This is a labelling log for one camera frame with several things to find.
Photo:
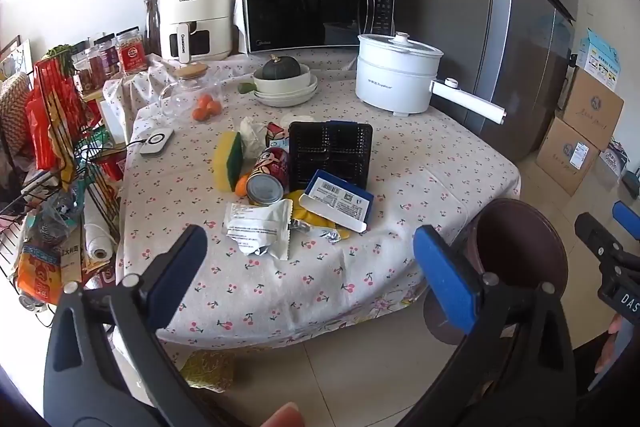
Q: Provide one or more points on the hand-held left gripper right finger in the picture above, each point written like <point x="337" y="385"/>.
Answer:
<point x="445" y="272"/>

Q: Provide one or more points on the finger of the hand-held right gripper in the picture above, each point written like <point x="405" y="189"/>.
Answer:
<point x="627" y="219"/>
<point x="595" y="234"/>

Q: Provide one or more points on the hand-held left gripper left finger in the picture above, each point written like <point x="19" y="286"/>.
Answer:
<point x="180" y="277"/>

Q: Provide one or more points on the orange peel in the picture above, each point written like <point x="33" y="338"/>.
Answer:
<point x="242" y="186"/>

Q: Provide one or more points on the person's right hand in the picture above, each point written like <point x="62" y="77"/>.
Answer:
<point x="609" y="342"/>

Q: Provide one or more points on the person's left hand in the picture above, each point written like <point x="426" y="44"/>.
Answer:
<point x="285" y="416"/>

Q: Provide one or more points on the brown cardboard box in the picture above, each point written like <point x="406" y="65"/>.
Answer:
<point x="565" y="157"/>
<point x="592" y="107"/>

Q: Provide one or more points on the silver snack wrapper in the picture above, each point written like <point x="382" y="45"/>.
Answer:
<point x="260" y="227"/>

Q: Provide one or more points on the yellow patterned cloth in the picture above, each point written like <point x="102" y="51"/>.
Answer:
<point x="207" y="369"/>

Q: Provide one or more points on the yellow green sponge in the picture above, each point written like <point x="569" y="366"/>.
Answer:
<point x="227" y="162"/>

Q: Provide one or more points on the blue white cardboard box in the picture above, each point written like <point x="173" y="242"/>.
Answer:
<point x="340" y="202"/>

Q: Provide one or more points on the red drink can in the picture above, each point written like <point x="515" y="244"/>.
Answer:
<point x="270" y="179"/>

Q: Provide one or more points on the white charging pad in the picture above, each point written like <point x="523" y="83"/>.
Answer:
<point x="157" y="142"/>

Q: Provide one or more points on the orange snack packet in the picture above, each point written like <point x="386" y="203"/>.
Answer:
<point x="40" y="272"/>

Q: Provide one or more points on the crumpled white tissue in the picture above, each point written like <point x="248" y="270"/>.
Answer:
<point x="252" y="134"/>

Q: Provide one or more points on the green packet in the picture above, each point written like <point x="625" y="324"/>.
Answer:
<point x="100" y="138"/>

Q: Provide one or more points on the blue white printed box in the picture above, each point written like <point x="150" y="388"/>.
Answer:
<point x="600" y="57"/>

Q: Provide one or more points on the tangerine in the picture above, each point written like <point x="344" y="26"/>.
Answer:
<point x="215" y="108"/>
<point x="201" y="113"/>
<point x="204" y="100"/>

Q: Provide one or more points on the black plastic food tray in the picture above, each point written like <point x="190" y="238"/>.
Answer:
<point x="330" y="152"/>

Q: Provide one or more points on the green vegetable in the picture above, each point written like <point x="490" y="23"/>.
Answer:
<point x="246" y="88"/>

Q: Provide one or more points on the white electric cooking pot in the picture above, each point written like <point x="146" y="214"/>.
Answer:
<point x="390" y="77"/>

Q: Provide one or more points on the white plate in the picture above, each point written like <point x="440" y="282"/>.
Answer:
<point x="285" y="103"/>

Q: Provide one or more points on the red snack packet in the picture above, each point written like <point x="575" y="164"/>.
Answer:
<point x="50" y="117"/>

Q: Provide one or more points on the stacked white bowls and plates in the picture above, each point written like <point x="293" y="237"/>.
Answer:
<point x="287" y="97"/>

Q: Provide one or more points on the red label glass jar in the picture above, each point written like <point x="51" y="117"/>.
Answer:
<point x="131" y="54"/>

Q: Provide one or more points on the dark lid glass jar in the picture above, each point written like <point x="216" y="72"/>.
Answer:
<point x="106" y="59"/>

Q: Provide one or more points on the dark green squash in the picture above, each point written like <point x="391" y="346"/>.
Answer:
<point x="282" y="68"/>

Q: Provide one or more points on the woven basket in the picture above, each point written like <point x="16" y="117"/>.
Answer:
<point x="15" y="107"/>

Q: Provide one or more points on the glass vase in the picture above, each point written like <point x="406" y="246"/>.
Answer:
<point x="152" y="27"/>

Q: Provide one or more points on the white air fryer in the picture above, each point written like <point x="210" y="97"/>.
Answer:
<point x="195" y="2"/>

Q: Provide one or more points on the black microwave oven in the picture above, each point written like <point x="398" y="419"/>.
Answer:
<point x="310" y="7"/>

